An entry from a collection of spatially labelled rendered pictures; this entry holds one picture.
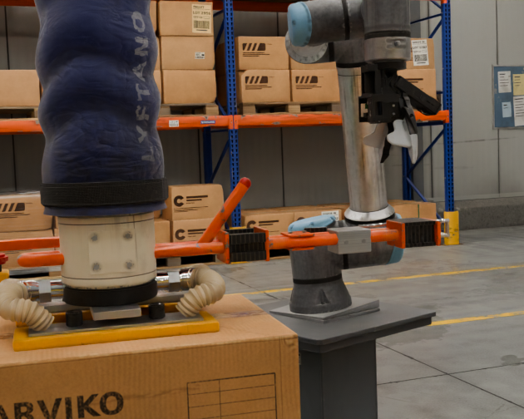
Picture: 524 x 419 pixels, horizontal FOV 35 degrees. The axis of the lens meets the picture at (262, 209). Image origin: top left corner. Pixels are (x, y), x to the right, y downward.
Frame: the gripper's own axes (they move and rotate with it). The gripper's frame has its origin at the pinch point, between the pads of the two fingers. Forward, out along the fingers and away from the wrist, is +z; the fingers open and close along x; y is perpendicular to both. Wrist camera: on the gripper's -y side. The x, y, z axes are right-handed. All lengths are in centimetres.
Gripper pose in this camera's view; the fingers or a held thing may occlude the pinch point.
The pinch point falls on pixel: (400, 164)
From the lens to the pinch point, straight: 167.7
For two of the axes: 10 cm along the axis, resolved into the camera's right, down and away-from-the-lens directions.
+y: -9.6, 0.6, -2.7
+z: 0.4, 10.0, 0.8
